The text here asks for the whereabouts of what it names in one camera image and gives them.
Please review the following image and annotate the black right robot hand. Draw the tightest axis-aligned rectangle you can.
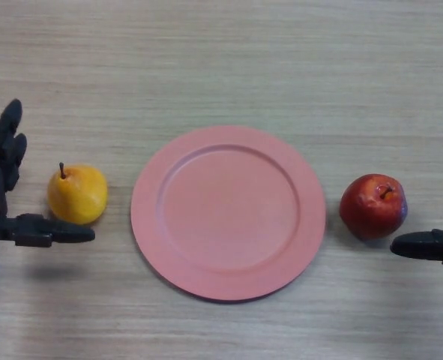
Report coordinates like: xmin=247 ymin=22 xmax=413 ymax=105
xmin=389 ymin=224 xmax=443 ymax=268

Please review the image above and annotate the pink round plate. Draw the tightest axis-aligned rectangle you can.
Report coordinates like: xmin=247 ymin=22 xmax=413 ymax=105
xmin=130 ymin=124 xmax=327 ymax=304

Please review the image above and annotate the yellow pear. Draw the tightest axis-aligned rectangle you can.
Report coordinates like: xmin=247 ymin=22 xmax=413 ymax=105
xmin=46 ymin=162 xmax=109 ymax=226

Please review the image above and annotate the red apple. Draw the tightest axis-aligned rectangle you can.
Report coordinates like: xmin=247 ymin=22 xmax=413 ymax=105
xmin=339 ymin=172 xmax=409 ymax=241

